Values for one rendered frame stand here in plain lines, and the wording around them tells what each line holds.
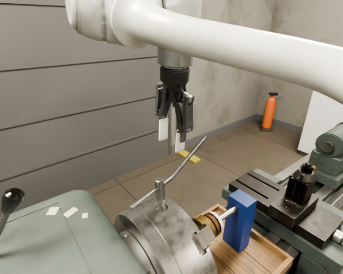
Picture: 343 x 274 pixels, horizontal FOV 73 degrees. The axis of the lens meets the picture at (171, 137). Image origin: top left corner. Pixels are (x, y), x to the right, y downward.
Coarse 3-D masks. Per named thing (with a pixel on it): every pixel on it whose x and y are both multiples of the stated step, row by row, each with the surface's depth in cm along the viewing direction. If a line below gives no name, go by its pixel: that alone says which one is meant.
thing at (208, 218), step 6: (198, 216) 73; (204, 216) 72; (210, 216) 73; (198, 222) 70; (204, 222) 70; (210, 222) 70; (216, 222) 72; (210, 228) 69; (216, 228) 71; (216, 234) 70
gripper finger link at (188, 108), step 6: (186, 96) 56; (192, 96) 57; (186, 102) 57; (192, 102) 58; (186, 108) 58; (192, 108) 59; (186, 114) 58; (192, 114) 59; (186, 120) 59; (192, 120) 60; (186, 126) 59; (192, 126) 61; (186, 132) 60
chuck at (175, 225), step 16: (144, 208) 60; (176, 208) 59; (160, 224) 55; (176, 224) 55; (192, 224) 56; (176, 240) 52; (192, 240) 54; (176, 256) 50; (192, 256) 52; (208, 256) 54; (192, 272) 51; (208, 272) 53
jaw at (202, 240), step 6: (204, 228) 58; (192, 234) 55; (198, 234) 56; (204, 234) 58; (210, 234) 58; (198, 240) 55; (204, 240) 57; (210, 240) 58; (198, 246) 54; (204, 246) 55; (204, 252) 54
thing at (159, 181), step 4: (156, 180) 56; (160, 180) 56; (156, 184) 56; (160, 184) 56; (160, 188) 56; (156, 192) 57; (160, 192) 56; (156, 196) 57; (160, 196) 57; (164, 196) 58; (156, 200) 58; (160, 200) 57; (164, 200) 58; (160, 204) 58; (160, 208) 58; (164, 208) 59
